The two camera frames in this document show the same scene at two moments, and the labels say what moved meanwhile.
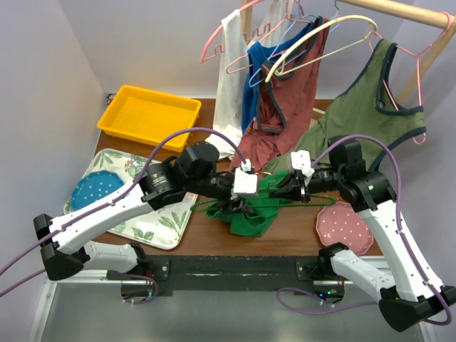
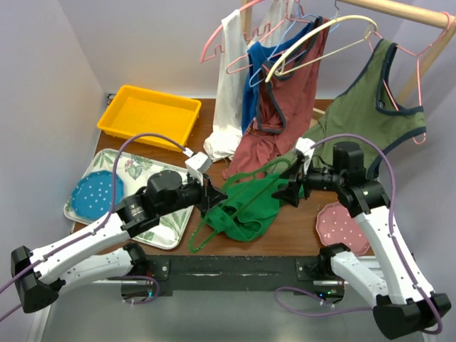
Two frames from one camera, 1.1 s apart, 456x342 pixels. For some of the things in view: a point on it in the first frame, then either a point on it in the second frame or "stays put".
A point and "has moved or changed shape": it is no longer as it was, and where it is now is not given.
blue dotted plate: x=94 y=186 stays put
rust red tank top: x=286 y=93 stays put
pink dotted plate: x=338 y=222 stays put
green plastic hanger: x=206 y=206 has moved or changed shape
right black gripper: x=295 y=187 stays put
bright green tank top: x=265 y=209 has moved or changed shape
